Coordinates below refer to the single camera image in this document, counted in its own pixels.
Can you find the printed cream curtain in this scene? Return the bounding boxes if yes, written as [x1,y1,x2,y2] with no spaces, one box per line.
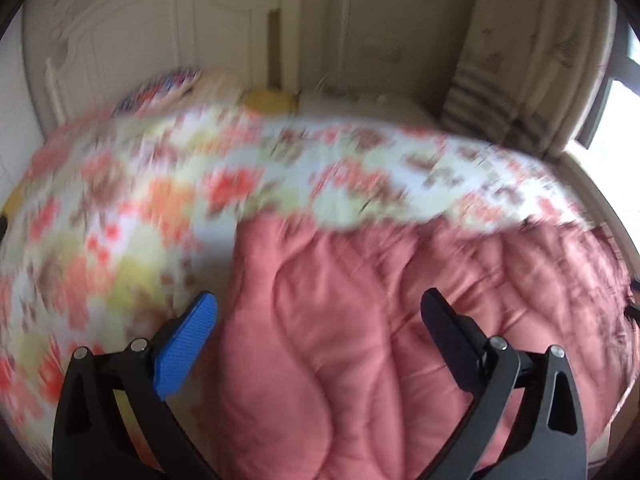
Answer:
[439,0,619,157]

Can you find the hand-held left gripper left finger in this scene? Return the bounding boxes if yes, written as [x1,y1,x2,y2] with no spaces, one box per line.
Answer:
[52,291,219,480]

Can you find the white wooden headboard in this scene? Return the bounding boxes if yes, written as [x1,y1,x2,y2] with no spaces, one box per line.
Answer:
[44,0,302,128]

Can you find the yellow pillow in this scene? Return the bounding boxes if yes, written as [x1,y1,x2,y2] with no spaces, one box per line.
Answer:
[242,87,299,114]

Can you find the purple patterned pillow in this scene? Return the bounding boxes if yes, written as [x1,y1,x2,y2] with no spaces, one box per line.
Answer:
[114,67,204,114]

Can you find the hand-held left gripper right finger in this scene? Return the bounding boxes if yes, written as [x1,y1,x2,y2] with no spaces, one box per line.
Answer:
[421,288,589,480]

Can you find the floral bed sheet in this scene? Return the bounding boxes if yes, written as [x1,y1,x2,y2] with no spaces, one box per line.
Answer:
[0,102,603,443]

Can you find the pink quilted blanket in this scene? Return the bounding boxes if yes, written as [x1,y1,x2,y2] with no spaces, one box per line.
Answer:
[200,212,634,480]

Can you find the dark framed window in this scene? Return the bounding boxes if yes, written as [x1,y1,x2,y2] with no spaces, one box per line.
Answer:
[575,7,640,163]

